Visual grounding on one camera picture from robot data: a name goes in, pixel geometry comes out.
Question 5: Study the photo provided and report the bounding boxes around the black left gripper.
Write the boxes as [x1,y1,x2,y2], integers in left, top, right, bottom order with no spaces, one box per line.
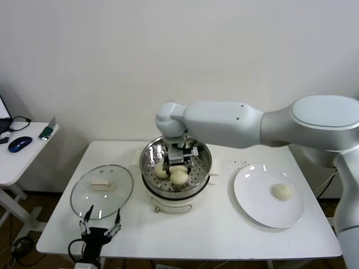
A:
[79,205,122,263]

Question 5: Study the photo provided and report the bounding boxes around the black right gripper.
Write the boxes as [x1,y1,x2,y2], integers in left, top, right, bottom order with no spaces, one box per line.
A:
[164,142,197,177]

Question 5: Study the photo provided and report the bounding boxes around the white steamed baozi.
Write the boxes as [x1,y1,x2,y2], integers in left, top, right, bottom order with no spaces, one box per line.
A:
[271,183,294,201]
[170,164,189,189]
[154,163,169,179]

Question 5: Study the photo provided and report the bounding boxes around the round glass pot lid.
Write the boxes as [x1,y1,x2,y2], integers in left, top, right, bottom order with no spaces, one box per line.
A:
[70,164,134,221]

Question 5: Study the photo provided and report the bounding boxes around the steel perforated steamer basket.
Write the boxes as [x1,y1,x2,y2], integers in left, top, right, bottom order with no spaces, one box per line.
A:
[139,133,213,197]

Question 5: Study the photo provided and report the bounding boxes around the steel steamer pot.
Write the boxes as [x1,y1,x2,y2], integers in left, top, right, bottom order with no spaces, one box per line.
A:
[131,150,222,215]

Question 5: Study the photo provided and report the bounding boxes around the dark crumb specks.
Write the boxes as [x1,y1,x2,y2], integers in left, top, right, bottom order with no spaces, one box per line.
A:
[228,158,251,169]

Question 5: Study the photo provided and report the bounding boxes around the large white plate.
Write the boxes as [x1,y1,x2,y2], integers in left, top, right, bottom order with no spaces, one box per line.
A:
[233,164,305,229]

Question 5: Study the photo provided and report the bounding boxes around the white side desk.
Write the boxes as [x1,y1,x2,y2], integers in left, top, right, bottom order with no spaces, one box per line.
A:
[0,122,60,233]

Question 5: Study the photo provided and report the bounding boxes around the blue computer mouse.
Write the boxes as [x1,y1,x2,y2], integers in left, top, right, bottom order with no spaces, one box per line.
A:
[7,136,33,154]

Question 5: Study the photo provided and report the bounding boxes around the black laptop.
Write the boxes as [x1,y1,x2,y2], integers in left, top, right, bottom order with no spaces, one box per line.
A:
[0,94,13,135]

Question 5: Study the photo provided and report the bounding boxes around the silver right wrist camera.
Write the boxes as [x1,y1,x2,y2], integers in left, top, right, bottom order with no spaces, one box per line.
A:
[169,147,200,164]

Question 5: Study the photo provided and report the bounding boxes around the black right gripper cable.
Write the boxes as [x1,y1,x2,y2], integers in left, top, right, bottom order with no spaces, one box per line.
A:
[182,139,204,154]

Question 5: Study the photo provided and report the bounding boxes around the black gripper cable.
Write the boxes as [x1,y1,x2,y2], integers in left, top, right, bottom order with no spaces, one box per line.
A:
[68,238,85,264]
[182,139,204,154]

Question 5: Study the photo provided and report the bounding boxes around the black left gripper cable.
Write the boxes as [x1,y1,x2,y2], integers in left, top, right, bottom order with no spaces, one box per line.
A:
[68,238,85,264]

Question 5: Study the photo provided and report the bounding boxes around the tangled floor cables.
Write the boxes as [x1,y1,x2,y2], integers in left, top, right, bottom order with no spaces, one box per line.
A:
[0,215,39,267]

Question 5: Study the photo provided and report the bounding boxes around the green handled grey tool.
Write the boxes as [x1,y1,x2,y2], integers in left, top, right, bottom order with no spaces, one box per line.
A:
[38,117,59,141]

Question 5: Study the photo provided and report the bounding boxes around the thin black desk cable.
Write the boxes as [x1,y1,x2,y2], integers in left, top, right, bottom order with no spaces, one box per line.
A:
[8,115,31,132]

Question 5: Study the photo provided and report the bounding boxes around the black cable with adapter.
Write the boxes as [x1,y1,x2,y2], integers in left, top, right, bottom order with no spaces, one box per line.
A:
[316,167,342,198]

